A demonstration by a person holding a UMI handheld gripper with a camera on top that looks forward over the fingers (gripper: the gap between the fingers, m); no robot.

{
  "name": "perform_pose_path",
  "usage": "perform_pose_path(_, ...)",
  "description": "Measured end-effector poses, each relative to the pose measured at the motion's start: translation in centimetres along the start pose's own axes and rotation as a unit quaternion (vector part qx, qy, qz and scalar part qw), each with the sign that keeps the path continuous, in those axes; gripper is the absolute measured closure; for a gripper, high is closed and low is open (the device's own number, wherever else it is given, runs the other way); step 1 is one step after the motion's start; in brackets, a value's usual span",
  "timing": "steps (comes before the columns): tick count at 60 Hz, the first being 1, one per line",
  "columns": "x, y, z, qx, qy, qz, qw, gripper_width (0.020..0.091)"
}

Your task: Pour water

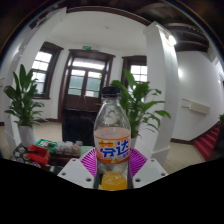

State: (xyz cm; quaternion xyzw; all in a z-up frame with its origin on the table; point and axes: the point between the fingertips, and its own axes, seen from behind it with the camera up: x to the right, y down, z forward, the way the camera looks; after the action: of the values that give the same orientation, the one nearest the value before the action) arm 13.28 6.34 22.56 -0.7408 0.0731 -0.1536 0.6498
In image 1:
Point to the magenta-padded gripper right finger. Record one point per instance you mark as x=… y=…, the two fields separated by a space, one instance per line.
x=149 y=171

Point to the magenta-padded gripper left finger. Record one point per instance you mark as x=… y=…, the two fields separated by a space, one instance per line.
x=75 y=171

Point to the light green pad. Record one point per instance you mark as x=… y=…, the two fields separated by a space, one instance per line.
x=86 y=150

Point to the orange soda plastic bottle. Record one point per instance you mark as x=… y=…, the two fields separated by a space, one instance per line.
x=111 y=146

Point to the leafy plant in white pot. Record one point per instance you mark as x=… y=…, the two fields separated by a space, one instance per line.
x=26 y=135
x=140 y=100

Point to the dark-framed window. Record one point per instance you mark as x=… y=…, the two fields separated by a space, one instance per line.
x=41 y=66
x=138 y=71

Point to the green patterned box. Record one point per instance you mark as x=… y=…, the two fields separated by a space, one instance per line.
x=48 y=144

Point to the dark wooden double door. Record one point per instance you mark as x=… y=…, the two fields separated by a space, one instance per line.
x=85 y=83

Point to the red carpeted staircase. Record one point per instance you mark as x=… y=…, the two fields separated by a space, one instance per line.
x=208 y=143

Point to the green exit sign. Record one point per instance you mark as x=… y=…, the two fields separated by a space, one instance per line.
x=86 y=47

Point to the white wall radiator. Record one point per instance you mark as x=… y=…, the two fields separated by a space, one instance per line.
x=196 y=106

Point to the black chair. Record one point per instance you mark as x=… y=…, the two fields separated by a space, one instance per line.
x=78 y=128

